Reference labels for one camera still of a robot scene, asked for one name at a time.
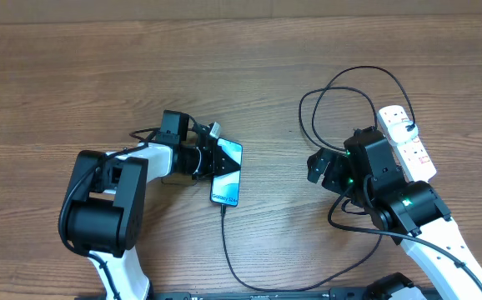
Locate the blue Galaxy smartphone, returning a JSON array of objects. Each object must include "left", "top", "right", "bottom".
[{"left": 210, "top": 138, "right": 243, "bottom": 207}]

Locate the black USB charging cable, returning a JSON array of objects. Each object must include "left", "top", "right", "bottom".
[{"left": 218, "top": 64, "right": 418, "bottom": 293}]

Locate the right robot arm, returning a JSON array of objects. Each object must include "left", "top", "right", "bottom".
[{"left": 307, "top": 127, "right": 482, "bottom": 299}]

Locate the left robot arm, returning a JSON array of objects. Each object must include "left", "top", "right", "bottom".
[{"left": 58, "top": 110, "right": 243, "bottom": 299}]

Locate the white charger adapter plug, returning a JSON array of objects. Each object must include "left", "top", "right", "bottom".
[{"left": 386, "top": 120, "right": 419, "bottom": 146}]

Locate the white power strip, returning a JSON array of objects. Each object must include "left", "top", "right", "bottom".
[{"left": 378, "top": 105, "right": 437, "bottom": 182}]

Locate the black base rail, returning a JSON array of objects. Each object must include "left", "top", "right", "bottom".
[{"left": 153, "top": 272, "right": 438, "bottom": 300}]

